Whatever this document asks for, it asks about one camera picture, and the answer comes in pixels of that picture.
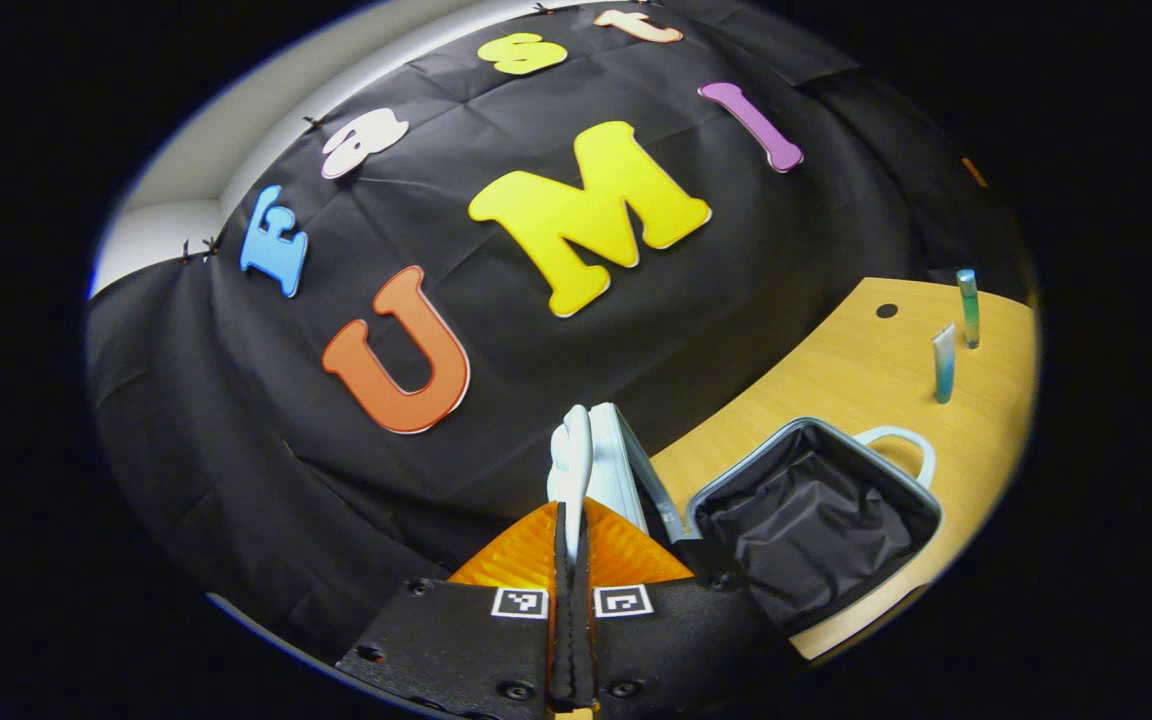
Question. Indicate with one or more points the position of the light blue suitcase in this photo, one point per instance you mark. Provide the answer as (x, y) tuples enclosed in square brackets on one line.
[(806, 530)]

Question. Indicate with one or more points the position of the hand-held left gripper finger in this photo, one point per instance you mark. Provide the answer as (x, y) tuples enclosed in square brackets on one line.
[(560, 650), (585, 650)]

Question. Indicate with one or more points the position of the green bottle with blue cap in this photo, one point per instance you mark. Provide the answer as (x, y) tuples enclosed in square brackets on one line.
[(969, 310)]

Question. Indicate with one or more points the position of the black backdrop cloth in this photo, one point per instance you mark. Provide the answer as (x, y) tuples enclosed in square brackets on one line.
[(336, 480)]

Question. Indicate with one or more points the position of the white and blue tube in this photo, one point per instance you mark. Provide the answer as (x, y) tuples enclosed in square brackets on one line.
[(944, 365)]

